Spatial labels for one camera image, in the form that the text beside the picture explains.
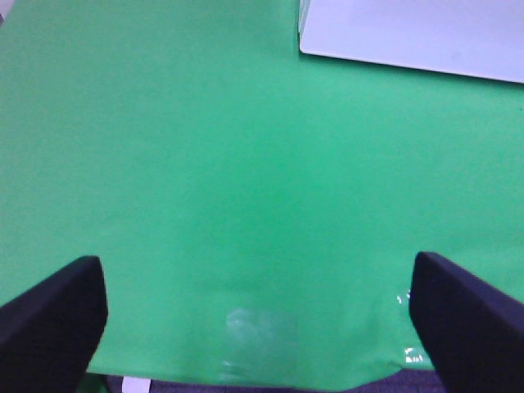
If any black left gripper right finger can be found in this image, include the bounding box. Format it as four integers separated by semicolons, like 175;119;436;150
409;251;523;392

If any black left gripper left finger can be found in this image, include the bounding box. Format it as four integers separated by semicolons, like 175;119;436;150
1;255;109;392

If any white microwave door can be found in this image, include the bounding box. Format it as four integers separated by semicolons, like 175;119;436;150
298;1;523;84

